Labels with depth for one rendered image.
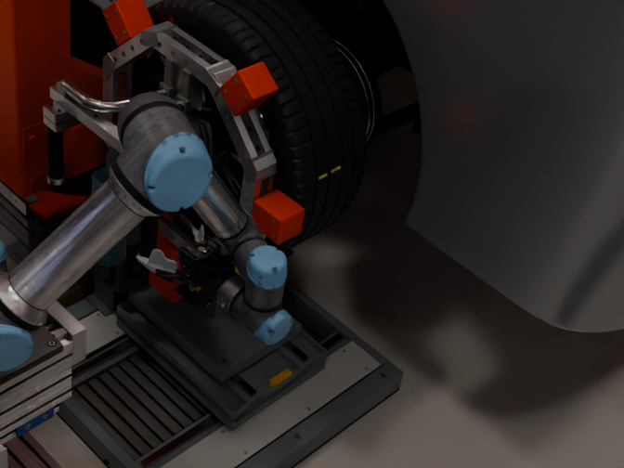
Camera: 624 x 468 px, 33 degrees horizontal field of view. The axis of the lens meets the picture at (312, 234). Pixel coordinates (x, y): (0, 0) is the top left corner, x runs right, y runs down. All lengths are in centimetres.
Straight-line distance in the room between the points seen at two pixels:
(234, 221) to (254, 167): 27
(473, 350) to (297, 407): 67
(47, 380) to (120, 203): 57
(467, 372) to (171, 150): 182
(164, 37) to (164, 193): 75
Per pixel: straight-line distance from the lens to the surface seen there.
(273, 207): 226
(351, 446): 298
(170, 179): 164
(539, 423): 321
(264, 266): 193
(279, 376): 287
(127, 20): 245
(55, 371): 215
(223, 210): 196
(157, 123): 169
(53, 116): 238
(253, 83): 217
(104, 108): 230
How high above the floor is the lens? 230
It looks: 40 degrees down
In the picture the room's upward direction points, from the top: 11 degrees clockwise
